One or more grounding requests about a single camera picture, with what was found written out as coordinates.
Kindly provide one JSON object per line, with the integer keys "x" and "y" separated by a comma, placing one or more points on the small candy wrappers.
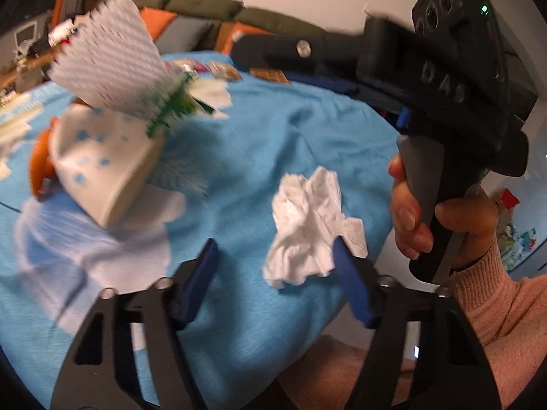
{"x": 183, "y": 67}

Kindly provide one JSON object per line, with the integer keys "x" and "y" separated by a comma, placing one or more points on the white foam fruit net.
{"x": 111, "y": 55}

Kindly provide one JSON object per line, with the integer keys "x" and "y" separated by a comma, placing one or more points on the blue floral printed blanket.
{"x": 256, "y": 136}

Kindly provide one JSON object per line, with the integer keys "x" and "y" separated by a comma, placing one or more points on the torn white tissue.
{"x": 211, "y": 92}

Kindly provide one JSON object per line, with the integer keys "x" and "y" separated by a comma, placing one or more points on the small foil snack wrapper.
{"x": 223, "y": 71}

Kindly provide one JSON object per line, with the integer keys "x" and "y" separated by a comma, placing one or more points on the cluttered coffee table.
{"x": 30, "y": 51}

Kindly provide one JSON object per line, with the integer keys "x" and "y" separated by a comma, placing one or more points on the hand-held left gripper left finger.
{"x": 198, "y": 282}

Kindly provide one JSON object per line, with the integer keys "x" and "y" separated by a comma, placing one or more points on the grey cushion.
{"x": 186, "y": 34}

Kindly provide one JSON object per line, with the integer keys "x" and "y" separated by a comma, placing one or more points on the green wrapper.
{"x": 173, "y": 102}

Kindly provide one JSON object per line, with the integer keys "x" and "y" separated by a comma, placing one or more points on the person's right hand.
{"x": 406, "y": 213}

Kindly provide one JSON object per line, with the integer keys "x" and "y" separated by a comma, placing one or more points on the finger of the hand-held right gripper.
{"x": 324, "y": 83}
{"x": 277, "y": 51}

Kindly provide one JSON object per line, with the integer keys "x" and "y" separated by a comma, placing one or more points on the orange cushion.
{"x": 157, "y": 21}
{"x": 239, "y": 36}

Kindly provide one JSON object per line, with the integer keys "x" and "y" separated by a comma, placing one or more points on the gold foil wrapper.
{"x": 269, "y": 76}

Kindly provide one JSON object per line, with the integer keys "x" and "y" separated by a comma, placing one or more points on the white paper cup blue dots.
{"x": 102, "y": 166}

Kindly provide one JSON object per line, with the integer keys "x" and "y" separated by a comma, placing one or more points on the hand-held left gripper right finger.
{"x": 354, "y": 284}

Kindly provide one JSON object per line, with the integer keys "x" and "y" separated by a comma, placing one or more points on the colourful printed board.
{"x": 519, "y": 235}

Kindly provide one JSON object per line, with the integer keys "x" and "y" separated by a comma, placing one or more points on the olive green sofa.
{"x": 265, "y": 19}

